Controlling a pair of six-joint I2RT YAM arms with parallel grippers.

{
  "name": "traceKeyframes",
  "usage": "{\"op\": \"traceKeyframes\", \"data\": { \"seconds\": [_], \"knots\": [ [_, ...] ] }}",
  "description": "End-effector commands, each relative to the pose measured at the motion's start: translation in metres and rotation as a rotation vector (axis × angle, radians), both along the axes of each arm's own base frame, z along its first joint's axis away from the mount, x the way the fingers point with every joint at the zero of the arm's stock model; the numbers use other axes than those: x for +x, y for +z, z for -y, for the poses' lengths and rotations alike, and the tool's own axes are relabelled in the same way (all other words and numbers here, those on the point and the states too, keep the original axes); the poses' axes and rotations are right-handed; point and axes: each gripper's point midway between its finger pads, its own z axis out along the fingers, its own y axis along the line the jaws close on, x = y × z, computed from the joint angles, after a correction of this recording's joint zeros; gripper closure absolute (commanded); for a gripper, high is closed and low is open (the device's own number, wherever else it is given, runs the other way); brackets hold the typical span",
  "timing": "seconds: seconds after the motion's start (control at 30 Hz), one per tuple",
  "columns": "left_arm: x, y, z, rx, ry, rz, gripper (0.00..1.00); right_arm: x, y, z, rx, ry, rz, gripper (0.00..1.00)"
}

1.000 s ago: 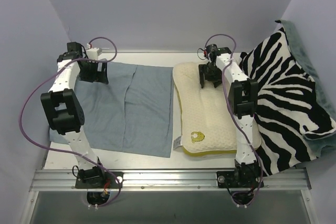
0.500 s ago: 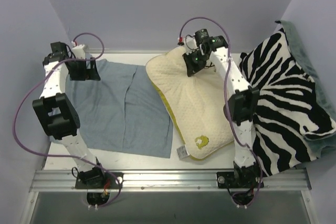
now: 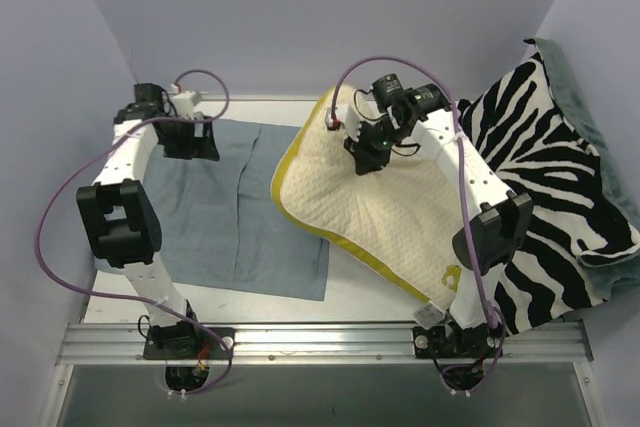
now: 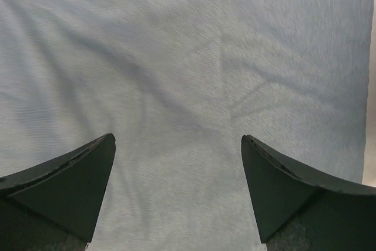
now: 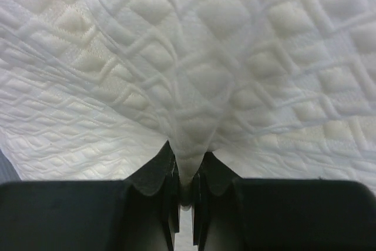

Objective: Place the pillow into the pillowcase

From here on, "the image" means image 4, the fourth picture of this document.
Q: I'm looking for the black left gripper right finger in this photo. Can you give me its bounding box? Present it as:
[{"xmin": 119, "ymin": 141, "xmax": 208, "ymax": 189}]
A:
[{"xmin": 241, "ymin": 135, "xmax": 375, "ymax": 251}]

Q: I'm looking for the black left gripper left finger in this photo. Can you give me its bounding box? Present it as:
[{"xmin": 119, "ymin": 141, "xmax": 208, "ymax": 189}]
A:
[{"xmin": 1, "ymin": 133, "xmax": 116, "ymax": 250}]

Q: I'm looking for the grey-blue pillowcase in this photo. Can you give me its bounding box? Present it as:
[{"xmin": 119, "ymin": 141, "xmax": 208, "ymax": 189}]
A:
[{"xmin": 1, "ymin": 0, "xmax": 375, "ymax": 250}]

